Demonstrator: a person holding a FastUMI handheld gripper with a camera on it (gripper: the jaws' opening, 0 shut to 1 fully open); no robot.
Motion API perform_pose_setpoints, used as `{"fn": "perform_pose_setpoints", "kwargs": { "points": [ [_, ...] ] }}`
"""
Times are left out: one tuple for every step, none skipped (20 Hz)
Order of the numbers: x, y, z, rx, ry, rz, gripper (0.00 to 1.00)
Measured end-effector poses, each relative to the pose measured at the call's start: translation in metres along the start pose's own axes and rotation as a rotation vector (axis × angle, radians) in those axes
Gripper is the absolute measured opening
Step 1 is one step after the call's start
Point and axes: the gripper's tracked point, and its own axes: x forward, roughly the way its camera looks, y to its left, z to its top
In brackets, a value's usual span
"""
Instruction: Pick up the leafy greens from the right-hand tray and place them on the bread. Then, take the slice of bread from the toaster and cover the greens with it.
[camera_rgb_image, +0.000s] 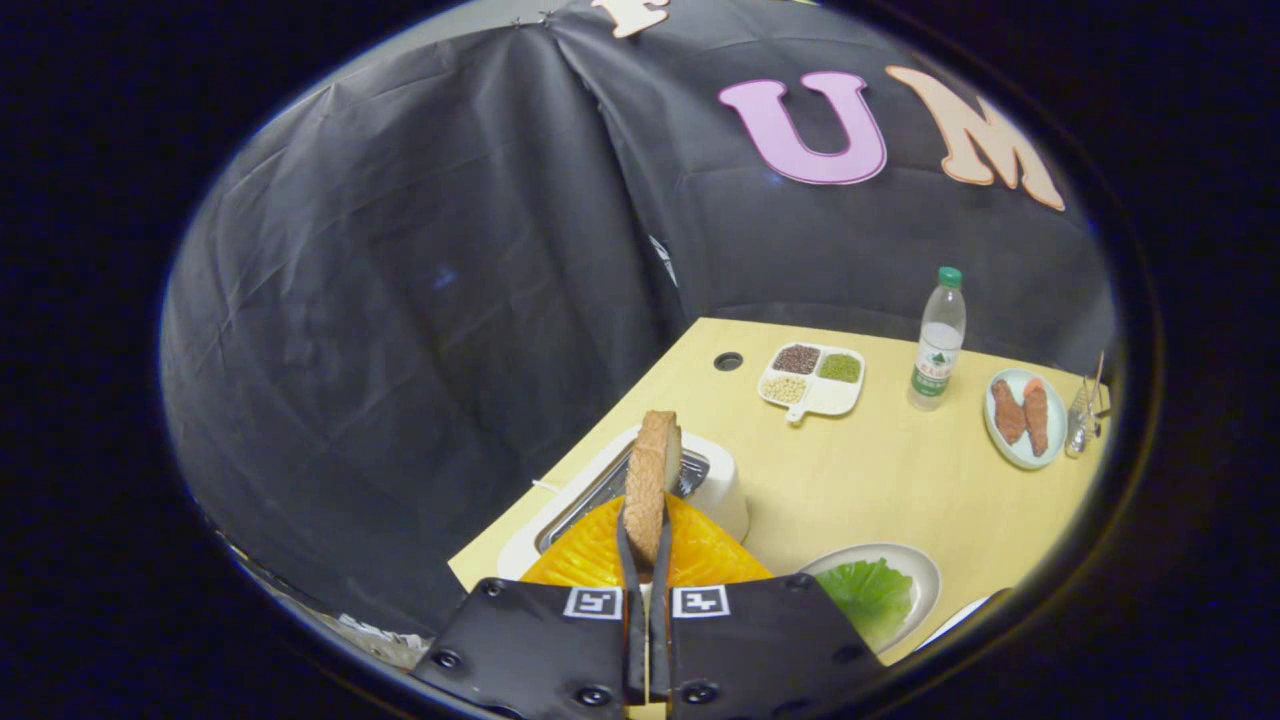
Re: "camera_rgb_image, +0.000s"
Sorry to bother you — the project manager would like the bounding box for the white plate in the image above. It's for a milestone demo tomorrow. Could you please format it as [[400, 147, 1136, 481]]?
[[915, 590, 1003, 651]]

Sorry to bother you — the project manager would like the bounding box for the green lettuce leaf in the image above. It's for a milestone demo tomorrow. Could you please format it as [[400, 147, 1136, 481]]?
[[815, 558, 915, 651]]

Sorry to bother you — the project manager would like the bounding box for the light blue plate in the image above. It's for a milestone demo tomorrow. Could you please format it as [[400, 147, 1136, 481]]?
[[984, 368, 1069, 471]]

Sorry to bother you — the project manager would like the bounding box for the brown bread slice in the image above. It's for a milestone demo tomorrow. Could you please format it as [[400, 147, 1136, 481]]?
[[623, 410, 684, 571]]

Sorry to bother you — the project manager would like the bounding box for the white divided bean dish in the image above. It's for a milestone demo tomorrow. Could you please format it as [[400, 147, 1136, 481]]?
[[757, 342, 867, 425]]

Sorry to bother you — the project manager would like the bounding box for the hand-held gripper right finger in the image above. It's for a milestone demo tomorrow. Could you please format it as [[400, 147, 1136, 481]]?
[[650, 493, 887, 717]]

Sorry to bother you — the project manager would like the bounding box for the red-brown meat piece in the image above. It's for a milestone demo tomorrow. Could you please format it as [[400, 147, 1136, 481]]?
[[1022, 377, 1050, 458], [991, 378, 1028, 446]]

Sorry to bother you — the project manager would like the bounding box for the clear glass utensil holder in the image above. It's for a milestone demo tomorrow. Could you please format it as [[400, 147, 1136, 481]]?
[[1065, 385, 1101, 459]]

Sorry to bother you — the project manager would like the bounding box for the black backdrop cloth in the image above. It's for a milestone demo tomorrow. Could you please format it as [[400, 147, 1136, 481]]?
[[160, 0, 1117, 641]]

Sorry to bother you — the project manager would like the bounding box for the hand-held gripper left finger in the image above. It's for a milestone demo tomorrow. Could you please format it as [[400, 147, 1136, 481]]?
[[415, 493, 647, 717]]

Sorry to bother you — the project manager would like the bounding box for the beige round plate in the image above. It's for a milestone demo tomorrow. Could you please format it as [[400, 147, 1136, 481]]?
[[800, 543, 942, 656]]

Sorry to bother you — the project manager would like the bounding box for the white toaster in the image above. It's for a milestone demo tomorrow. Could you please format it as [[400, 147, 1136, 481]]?
[[497, 425, 751, 581]]

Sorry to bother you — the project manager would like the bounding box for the clear green-capped water bottle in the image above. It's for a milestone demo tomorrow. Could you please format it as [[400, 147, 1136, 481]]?
[[907, 266, 968, 412]]

